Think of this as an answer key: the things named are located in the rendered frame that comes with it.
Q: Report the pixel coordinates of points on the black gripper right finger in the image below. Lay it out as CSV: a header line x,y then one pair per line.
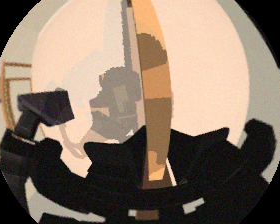
x,y
184,150

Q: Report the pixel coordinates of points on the long wooden rail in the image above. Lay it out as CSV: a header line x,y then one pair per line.
x,y
157,85

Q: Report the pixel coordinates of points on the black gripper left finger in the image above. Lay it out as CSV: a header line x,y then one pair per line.
x,y
129,154

